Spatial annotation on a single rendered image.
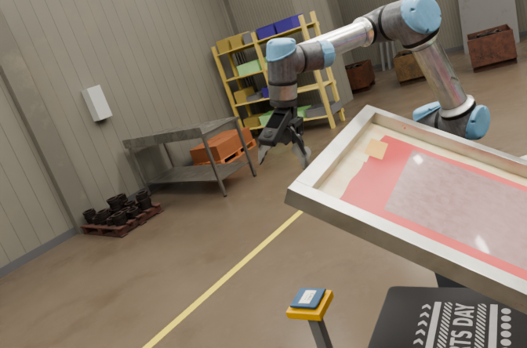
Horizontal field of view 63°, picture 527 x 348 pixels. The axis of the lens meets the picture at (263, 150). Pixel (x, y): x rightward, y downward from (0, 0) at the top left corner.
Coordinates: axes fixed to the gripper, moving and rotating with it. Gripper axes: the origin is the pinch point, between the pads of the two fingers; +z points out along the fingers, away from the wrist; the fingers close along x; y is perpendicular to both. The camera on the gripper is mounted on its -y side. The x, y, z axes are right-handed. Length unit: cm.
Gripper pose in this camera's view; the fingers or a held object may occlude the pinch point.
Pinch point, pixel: (282, 170)
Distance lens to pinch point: 119.4
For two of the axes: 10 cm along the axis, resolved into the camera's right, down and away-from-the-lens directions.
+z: 0.6, 9.2, 3.9
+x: -8.9, -1.3, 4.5
